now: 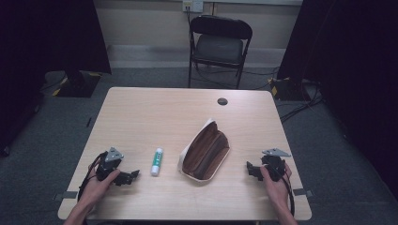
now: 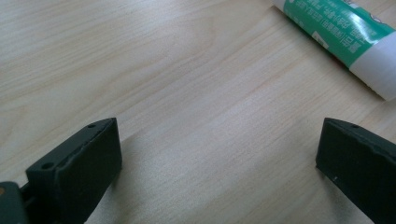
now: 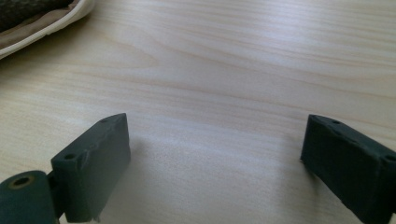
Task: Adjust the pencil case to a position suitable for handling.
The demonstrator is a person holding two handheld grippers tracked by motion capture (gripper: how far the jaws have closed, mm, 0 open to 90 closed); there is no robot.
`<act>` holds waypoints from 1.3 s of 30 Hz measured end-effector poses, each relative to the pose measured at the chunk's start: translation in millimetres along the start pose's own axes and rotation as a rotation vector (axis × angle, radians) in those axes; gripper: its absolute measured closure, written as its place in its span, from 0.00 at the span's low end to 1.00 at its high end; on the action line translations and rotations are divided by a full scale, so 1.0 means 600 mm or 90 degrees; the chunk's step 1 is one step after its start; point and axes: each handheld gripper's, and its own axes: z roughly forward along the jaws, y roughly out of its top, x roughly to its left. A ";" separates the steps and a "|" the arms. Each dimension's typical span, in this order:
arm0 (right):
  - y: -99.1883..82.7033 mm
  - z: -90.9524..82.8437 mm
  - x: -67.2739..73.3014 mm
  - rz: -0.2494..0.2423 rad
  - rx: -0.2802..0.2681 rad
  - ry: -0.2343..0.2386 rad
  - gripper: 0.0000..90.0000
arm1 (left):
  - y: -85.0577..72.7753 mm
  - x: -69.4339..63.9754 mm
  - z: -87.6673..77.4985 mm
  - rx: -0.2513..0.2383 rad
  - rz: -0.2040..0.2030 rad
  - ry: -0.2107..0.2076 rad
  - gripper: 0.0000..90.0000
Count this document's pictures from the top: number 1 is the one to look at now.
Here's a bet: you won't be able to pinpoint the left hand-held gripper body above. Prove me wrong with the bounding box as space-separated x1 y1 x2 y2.
95 146 125 182

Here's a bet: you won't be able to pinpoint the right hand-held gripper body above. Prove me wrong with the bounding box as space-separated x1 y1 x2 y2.
260 147 292 183

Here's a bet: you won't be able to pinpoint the white and green glue stick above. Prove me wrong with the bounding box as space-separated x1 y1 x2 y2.
150 147 164 177

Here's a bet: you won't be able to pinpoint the white pencil case brown lining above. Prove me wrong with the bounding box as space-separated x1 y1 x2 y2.
176 117 231 183

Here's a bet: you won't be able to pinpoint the person's right hand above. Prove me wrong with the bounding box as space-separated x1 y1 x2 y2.
259 162 294 210

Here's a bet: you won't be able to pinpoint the person's left hand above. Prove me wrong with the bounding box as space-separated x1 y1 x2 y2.
82 168 121 210

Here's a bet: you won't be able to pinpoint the grey tape strip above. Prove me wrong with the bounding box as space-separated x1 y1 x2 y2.
53 190 79 202
292 187 314 198

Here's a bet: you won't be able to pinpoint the black stand base yellow tape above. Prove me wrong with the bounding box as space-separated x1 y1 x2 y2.
268 76 315 101
52 70 103 98

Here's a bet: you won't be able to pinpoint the black folding chair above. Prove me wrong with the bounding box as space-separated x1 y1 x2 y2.
187 14 253 90

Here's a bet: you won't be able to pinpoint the black curtain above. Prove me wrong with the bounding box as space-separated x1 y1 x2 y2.
276 0 398 201

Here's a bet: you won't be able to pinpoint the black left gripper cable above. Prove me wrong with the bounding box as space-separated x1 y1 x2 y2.
77 151 109 202

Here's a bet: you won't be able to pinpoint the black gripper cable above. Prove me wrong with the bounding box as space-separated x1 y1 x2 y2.
77 151 109 202
275 162 297 218

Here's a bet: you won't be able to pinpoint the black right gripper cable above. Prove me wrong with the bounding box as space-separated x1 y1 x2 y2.
275 162 297 218

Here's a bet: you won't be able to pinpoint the black floor cables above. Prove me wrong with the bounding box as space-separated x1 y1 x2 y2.
279 79 325 124

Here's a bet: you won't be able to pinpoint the black plug cable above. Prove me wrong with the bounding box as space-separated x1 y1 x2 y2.
185 5 192 32

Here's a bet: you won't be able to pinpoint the white wall outlet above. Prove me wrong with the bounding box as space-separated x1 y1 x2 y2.
182 0 205 14

